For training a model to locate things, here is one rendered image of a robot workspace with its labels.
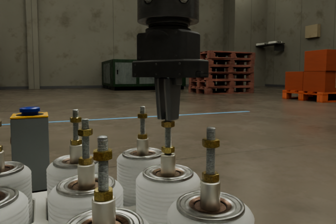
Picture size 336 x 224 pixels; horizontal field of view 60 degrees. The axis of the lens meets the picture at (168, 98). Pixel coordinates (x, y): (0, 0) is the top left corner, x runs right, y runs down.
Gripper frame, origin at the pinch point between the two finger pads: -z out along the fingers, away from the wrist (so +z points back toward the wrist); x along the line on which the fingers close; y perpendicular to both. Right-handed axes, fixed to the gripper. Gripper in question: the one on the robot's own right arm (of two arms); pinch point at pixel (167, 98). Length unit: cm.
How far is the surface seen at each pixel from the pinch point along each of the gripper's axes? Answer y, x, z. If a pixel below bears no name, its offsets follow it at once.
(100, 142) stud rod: 16.5, -4.6, -2.8
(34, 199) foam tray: 8.0, 23.3, -18.4
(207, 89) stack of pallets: -505, 273, -25
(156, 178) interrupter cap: 3.5, -0.6, -10.8
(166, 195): 3.9, -2.6, -12.5
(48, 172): 9.0, 16.9, -12.0
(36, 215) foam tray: 11.1, 17.3, -18.3
